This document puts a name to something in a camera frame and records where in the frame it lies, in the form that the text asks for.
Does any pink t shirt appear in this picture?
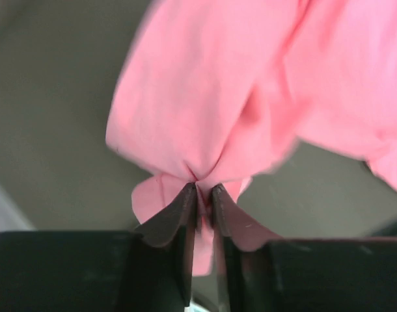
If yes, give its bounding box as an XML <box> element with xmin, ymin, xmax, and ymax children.
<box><xmin>105</xmin><ymin>1</ymin><xmax>397</xmax><ymax>276</ymax></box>

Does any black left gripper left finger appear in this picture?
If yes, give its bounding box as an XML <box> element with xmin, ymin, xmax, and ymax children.
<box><xmin>120</xmin><ymin>183</ymin><xmax>198</xmax><ymax>311</ymax></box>

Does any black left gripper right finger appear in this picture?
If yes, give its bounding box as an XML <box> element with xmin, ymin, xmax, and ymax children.
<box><xmin>211</xmin><ymin>184</ymin><xmax>283</xmax><ymax>311</ymax></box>

